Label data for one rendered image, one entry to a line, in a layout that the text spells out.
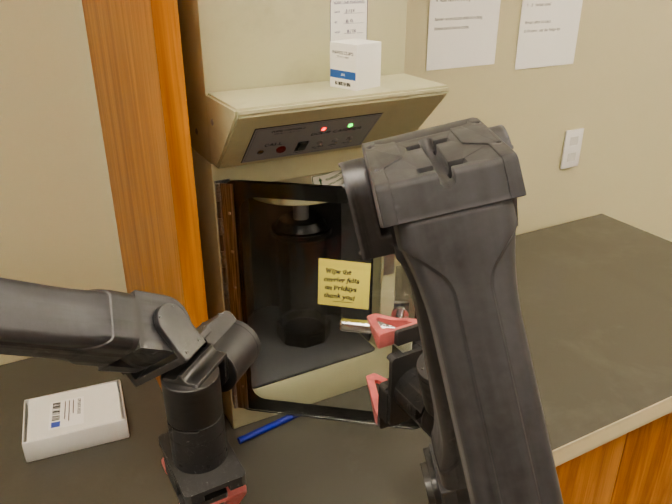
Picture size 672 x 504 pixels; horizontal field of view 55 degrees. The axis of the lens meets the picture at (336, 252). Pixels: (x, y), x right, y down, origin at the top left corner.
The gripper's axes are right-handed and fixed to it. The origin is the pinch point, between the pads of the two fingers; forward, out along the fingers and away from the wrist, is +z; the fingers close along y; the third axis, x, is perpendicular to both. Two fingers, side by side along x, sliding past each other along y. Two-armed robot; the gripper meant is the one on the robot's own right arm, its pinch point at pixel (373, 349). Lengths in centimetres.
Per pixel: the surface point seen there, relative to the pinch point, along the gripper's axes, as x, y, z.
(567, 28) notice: -100, 27, 66
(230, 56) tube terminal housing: 8.4, 35.4, 23.9
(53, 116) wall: 28, 20, 67
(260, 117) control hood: 9.2, 29.7, 12.7
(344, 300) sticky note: -1.6, 1.5, 10.8
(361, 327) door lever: -1.0, 0.4, 4.9
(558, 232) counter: -100, -28, 58
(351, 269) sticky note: -2.4, 6.7, 10.3
